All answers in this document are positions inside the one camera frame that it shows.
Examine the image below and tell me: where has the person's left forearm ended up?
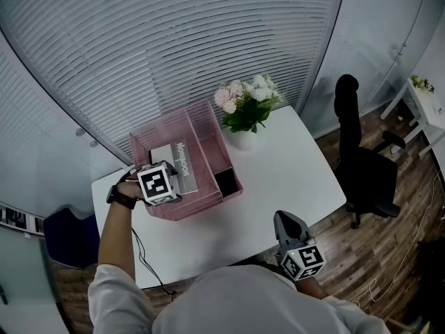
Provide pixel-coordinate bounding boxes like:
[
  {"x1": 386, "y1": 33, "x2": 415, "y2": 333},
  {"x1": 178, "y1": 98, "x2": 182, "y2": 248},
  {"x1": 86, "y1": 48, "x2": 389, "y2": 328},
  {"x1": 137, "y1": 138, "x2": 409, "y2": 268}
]
[{"x1": 97, "y1": 200, "x2": 139, "y2": 278}]

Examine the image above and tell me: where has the black office chair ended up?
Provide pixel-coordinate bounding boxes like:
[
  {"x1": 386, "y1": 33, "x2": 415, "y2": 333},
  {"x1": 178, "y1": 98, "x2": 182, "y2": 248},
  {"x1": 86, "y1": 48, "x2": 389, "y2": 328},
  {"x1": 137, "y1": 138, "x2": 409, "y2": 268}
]
[{"x1": 333, "y1": 74, "x2": 408, "y2": 230}]

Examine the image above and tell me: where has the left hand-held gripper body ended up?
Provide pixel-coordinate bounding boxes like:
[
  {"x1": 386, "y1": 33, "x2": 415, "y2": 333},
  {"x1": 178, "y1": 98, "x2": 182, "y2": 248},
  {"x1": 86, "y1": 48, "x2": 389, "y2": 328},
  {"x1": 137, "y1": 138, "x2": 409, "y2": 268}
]
[{"x1": 136, "y1": 161, "x2": 184, "y2": 207}]

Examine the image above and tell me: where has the white side table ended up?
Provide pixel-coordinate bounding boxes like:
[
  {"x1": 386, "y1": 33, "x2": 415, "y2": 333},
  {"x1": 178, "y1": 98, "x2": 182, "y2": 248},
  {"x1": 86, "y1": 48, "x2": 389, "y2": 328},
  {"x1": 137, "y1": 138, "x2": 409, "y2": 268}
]
[{"x1": 379, "y1": 77, "x2": 445, "y2": 159}]

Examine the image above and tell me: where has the small potted plant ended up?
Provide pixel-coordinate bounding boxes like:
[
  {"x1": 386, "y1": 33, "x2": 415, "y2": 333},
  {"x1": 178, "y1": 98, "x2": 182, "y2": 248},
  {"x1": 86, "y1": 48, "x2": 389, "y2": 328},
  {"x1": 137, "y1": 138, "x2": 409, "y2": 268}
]
[{"x1": 410, "y1": 74, "x2": 436, "y2": 94}]

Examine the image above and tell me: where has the grey white booklet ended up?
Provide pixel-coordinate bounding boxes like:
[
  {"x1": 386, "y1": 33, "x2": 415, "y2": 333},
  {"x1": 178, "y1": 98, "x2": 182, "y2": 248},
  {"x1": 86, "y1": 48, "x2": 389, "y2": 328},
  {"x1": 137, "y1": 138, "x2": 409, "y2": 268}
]
[{"x1": 148, "y1": 138, "x2": 200, "y2": 196}]

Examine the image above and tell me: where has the person's right forearm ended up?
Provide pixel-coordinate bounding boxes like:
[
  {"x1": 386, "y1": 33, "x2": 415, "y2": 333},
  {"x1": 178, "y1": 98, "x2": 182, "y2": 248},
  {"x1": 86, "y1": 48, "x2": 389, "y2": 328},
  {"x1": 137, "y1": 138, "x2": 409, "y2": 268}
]
[{"x1": 294, "y1": 276, "x2": 328, "y2": 299}]

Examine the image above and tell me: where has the blue chair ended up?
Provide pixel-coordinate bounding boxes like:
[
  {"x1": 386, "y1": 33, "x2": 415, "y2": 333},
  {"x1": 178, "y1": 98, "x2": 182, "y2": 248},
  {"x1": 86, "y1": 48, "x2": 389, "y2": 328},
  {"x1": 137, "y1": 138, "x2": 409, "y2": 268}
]
[{"x1": 42, "y1": 206, "x2": 102, "y2": 270}]

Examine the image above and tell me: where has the white vase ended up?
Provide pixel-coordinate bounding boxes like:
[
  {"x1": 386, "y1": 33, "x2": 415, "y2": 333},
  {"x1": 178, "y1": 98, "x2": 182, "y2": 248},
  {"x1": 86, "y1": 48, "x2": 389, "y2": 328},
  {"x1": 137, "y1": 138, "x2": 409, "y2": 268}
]
[{"x1": 222, "y1": 125, "x2": 259, "y2": 152}]

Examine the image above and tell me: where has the person's white shirt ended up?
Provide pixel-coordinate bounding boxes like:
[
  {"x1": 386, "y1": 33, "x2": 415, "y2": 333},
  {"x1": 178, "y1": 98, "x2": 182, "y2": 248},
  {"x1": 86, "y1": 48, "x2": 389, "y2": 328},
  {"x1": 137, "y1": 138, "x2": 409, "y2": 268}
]
[{"x1": 88, "y1": 263, "x2": 396, "y2": 334}]

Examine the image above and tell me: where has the pink mesh drawer organizer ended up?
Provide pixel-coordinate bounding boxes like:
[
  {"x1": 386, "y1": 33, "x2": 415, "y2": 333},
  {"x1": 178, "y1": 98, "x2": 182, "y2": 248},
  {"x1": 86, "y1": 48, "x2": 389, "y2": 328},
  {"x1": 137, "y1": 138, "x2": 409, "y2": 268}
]
[{"x1": 129, "y1": 98, "x2": 245, "y2": 222}]

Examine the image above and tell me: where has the black and white wall poster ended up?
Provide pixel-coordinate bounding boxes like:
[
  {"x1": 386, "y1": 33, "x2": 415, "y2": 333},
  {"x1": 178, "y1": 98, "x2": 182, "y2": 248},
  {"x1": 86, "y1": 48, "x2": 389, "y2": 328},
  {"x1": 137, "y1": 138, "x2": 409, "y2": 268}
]
[{"x1": 0, "y1": 204, "x2": 45, "y2": 237}]

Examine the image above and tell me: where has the white and pink flower bouquet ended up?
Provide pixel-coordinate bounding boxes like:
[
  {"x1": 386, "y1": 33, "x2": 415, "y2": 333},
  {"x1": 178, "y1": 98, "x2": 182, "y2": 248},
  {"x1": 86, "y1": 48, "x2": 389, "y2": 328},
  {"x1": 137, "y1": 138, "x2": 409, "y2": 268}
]
[{"x1": 213, "y1": 74, "x2": 283, "y2": 134}]

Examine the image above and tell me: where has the person's left hand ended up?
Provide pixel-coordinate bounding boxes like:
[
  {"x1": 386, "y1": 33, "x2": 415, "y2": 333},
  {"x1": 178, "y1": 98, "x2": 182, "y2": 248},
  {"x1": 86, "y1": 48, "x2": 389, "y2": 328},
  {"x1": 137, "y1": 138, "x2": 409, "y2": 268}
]
[{"x1": 118, "y1": 181, "x2": 144, "y2": 201}]

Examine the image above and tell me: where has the white floor cable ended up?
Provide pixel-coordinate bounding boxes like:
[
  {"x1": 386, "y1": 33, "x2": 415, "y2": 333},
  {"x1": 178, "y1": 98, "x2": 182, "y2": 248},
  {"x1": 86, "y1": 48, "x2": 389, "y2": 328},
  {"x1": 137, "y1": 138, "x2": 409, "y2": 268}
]
[{"x1": 350, "y1": 168, "x2": 445, "y2": 308}]

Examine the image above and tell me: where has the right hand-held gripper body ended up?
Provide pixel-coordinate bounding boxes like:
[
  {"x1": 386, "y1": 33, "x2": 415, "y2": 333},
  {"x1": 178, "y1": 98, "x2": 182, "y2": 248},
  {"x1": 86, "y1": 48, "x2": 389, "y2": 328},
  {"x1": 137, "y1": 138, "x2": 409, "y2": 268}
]
[{"x1": 274, "y1": 221, "x2": 327, "y2": 283}]

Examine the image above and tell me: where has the black wristwatch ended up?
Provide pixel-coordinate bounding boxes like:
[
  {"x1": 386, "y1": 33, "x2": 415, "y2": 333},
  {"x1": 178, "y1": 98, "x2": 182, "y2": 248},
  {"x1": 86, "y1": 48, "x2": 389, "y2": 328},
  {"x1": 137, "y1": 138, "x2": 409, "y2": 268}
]
[{"x1": 106, "y1": 184, "x2": 138, "y2": 211}]

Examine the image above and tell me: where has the thin black cable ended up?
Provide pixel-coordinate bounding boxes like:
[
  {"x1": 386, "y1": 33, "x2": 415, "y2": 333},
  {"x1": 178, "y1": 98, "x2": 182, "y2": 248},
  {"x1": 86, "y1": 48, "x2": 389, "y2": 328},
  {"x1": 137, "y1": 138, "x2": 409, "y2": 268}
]
[{"x1": 130, "y1": 226, "x2": 178, "y2": 298}]

